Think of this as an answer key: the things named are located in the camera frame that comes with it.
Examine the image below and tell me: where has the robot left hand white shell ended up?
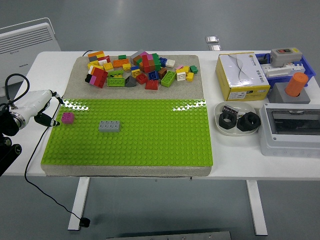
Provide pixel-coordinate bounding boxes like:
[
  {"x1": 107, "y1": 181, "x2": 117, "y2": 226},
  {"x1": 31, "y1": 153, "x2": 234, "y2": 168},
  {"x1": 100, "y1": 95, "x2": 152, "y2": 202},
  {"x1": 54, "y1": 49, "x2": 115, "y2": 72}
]
[{"x1": 9, "y1": 89, "x2": 64, "y2": 127}]

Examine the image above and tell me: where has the magenta square brick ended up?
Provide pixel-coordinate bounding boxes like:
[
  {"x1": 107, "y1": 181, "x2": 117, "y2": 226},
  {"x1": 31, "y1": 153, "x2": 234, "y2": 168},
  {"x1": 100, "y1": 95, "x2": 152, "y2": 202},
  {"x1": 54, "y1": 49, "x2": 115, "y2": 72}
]
[{"x1": 61, "y1": 112, "x2": 75, "y2": 125}]

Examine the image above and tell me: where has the red pink black brick assembly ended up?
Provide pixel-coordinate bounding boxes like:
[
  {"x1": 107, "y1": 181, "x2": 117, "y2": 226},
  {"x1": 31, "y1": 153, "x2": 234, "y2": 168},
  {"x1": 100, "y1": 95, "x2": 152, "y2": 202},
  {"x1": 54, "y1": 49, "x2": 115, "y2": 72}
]
[{"x1": 84, "y1": 66, "x2": 109, "y2": 89}]

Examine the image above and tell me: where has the green studded baseplate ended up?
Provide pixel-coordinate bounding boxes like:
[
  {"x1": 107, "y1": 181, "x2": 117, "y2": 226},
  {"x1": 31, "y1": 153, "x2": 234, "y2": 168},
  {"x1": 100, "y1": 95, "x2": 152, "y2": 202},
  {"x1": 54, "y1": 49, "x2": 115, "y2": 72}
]
[{"x1": 40, "y1": 98, "x2": 215, "y2": 167}]

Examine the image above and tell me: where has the white panel heater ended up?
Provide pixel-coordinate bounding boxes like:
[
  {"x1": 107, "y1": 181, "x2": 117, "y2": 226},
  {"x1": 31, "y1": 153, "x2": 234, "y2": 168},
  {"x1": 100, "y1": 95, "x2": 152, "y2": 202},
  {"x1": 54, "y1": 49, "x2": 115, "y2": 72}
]
[{"x1": 0, "y1": 17, "x2": 62, "y2": 98}]

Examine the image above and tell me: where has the yellow arch brick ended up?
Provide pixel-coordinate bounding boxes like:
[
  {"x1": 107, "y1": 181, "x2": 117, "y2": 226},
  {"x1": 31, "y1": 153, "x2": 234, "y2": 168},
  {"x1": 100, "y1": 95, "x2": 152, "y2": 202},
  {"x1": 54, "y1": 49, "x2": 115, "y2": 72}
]
[{"x1": 87, "y1": 60, "x2": 105, "y2": 71}]

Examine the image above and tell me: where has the grey long brick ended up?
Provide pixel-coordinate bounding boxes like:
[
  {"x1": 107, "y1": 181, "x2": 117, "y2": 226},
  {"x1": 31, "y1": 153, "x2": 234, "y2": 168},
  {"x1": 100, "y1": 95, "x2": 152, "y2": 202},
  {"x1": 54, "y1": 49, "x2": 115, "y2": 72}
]
[{"x1": 98, "y1": 120, "x2": 121, "y2": 133}]

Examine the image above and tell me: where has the lime hollow long brick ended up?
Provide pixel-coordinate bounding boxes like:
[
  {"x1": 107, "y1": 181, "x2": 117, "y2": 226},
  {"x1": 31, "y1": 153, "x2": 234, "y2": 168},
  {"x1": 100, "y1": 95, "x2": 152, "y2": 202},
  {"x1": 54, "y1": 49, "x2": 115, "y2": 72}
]
[{"x1": 106, "y1": 76, "x2": 126, "y2": 88}]

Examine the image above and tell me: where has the orange long brick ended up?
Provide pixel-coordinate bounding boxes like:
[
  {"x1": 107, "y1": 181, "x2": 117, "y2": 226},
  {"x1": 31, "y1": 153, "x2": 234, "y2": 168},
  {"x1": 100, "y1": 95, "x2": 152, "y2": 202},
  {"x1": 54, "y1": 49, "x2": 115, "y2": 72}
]
[{"x1": 112, "y1": 58, "x2": 130, "y2": 69}]

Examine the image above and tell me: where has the grey slope brick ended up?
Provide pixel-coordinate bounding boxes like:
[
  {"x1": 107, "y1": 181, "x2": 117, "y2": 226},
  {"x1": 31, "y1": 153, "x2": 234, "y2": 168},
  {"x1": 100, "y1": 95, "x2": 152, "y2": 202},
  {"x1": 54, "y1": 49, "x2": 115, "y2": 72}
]
[{"x1": 124, "y1": 75, "x2": 138, "y2": 88}]

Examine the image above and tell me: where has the white table leg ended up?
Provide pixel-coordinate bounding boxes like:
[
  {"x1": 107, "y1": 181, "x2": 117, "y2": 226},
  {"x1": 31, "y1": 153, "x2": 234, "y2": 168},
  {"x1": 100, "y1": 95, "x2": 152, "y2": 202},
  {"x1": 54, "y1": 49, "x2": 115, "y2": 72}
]
[
  {"x1": 67, "y1": 177, "x2": 91, "y2": 231},
  {"x1": 245, "y1": 179, "x2": 269, "y2": 236}
]

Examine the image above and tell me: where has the red square brick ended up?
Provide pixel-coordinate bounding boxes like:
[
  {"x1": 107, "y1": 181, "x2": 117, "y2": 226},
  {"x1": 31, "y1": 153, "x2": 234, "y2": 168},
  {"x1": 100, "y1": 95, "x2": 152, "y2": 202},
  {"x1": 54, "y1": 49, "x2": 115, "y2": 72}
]
[{"x1": 135, "y1": 73, "x2": 148, "y2": 85}]

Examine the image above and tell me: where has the brown and orange brick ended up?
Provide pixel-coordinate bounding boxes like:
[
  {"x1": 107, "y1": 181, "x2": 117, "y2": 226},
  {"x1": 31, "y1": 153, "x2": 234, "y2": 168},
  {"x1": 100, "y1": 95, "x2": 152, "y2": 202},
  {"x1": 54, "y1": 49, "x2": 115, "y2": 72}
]
[{"x1": 132, "y1": 57, "x2": 144, "y2": 73}]

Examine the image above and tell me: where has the large grey brick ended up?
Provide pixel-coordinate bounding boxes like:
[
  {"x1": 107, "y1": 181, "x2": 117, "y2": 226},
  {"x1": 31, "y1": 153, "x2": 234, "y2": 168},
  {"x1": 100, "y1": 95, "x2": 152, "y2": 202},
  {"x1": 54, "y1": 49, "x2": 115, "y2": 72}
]
[{"x1": 129, "y1": 49, "x2": 147, "y2": 61}]

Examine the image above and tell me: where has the tall red brick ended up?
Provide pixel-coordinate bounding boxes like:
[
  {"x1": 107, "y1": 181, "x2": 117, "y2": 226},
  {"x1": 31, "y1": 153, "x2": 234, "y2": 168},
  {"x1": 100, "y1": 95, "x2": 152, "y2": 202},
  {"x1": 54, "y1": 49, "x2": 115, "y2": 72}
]
[{"x1": 141, "y1": 54, "x2": 151, "y2": 74}]

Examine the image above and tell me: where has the red slope brick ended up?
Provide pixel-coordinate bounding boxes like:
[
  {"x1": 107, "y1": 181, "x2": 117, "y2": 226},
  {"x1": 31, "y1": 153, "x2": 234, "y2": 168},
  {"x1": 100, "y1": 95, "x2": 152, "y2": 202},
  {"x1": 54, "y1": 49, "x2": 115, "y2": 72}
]
[{"x1": 144, "y1": 79, "x2": 160, "y2": 91}]

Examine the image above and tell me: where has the green brick stack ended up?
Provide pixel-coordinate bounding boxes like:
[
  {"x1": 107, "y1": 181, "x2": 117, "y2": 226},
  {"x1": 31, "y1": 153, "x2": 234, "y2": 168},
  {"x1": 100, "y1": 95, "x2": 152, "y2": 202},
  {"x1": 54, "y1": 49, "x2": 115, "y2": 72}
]
[{"x1": 151, "y1": 53, "x2": 162, "y2": 72}]

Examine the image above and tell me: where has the grey-brown mat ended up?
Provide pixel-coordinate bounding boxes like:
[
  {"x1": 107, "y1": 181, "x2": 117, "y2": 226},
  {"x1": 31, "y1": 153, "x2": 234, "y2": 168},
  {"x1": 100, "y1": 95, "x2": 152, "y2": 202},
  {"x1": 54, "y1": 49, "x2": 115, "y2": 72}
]
[{"x1": 42, "y1": 54, "x2": 213, "y2": 177}]

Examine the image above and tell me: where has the small dark packet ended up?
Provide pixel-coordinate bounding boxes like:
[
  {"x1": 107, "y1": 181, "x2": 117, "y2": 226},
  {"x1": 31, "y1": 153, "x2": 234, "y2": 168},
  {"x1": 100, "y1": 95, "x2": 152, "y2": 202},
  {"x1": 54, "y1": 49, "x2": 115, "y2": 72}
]
[{"x1": 222, "y1": 104, "x2": 238, "y2": 115}]

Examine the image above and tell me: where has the yellow white cardboard box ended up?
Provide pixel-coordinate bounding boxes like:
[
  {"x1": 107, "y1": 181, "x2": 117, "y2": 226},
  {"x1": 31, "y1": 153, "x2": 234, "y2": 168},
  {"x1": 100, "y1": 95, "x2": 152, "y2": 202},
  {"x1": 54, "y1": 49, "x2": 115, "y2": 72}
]
[{"x1": 215, "y1": 51, "x2": 272, "y2": 102}]

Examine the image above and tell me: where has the large black hex nut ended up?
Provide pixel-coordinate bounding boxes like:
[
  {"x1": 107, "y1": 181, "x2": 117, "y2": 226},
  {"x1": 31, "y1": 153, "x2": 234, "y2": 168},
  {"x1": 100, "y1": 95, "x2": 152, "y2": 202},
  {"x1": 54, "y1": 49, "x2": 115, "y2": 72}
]
[{"x1": 236, "y1": 112, "x2": 262, "y2": 133}]

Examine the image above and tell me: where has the white dish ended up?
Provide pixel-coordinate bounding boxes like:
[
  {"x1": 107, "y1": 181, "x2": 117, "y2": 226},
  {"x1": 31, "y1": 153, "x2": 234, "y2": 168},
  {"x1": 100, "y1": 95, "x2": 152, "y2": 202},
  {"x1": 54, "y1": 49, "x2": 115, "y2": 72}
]
[{"x1": 214, "y1": 101, "x2": 258, "y2": 137}]

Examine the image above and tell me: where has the white table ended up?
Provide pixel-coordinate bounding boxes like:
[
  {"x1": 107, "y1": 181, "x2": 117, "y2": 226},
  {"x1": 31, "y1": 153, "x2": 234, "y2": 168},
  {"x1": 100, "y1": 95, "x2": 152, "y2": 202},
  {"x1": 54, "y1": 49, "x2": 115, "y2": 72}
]
[{"x1": 0, "y1": 50, "x2": 320, "y2": 181}]

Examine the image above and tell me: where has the white terminal strip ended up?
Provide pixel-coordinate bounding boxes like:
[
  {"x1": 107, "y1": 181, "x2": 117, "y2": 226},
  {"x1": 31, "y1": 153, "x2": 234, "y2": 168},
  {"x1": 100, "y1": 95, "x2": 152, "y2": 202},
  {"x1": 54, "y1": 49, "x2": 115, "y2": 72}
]
[{"x1": 258, "y1": 62, "x2": 307, "y2": 79}]

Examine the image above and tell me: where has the grey block holder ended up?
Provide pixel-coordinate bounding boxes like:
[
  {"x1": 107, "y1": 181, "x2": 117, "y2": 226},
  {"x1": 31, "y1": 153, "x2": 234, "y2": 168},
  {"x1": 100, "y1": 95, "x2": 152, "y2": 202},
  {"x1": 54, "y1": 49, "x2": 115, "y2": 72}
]
[{"x1": 268, "y1": 82, "x2": 311, "y2": 105}]

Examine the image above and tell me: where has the white distribution box clear cover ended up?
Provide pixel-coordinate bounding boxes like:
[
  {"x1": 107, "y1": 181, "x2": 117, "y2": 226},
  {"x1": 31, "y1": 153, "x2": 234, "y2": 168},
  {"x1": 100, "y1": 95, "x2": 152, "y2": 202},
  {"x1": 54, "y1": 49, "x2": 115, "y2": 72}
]
[{"x1": 258, "y1": 102, "x2": 320, "y2": 158}]

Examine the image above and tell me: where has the orange cylinder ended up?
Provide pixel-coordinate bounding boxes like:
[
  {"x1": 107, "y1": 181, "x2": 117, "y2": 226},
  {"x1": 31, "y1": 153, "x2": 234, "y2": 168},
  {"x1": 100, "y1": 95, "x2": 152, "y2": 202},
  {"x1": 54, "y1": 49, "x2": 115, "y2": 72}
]
[{"x1": 284, "y1": 72, "x2": 309, "y2": 98}]

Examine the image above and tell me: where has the blue plastic bin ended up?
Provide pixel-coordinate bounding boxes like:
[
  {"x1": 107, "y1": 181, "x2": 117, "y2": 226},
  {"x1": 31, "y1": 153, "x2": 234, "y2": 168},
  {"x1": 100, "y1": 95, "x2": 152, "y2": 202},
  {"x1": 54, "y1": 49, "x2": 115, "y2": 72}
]
[{"x1": 254, "y1": 52, "x2": 316, "y2": 88}]

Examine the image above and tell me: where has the black cord with plug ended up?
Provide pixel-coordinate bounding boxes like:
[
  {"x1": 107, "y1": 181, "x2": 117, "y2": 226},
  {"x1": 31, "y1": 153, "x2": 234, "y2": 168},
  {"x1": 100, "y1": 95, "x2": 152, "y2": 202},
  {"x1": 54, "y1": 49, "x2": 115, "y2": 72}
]
[{"x1": 24, "y1": 50, "x2": 94, "y2": 228}]

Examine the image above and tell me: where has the grey switch box red button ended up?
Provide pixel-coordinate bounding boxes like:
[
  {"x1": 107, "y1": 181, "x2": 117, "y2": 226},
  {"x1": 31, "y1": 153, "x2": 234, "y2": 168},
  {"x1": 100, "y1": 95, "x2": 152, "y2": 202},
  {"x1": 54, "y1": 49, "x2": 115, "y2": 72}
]
[{"x1": 269, "y1": 47, "x2": 304, "y2": 68}]

